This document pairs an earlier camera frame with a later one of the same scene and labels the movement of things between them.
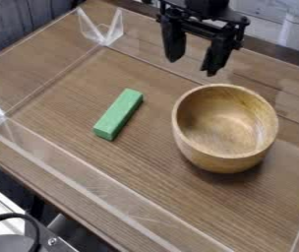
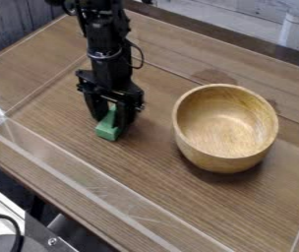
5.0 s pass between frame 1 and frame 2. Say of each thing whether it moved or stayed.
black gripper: moved
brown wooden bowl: stayed
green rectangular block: stayed
